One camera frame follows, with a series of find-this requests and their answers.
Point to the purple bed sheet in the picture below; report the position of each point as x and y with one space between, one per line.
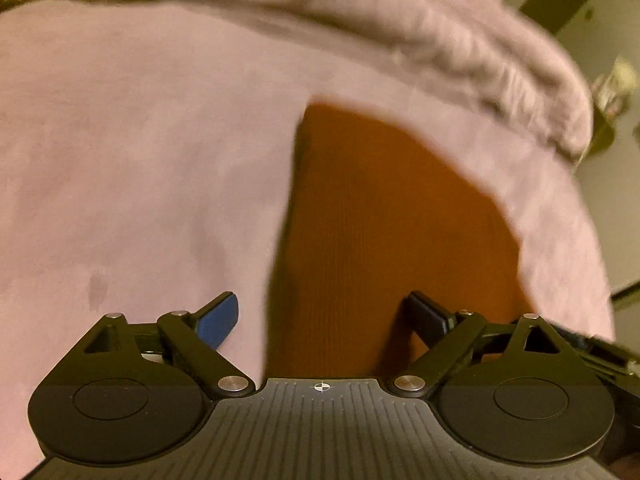
135 170

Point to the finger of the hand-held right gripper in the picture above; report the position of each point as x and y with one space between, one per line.
600 347

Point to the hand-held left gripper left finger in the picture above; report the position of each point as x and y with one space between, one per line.
220 321

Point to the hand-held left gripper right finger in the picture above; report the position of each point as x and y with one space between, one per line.
426 316

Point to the purple fleece blanket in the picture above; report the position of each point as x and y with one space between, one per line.
410 25

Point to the rust red knit sweater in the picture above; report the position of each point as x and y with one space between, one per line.
380 240

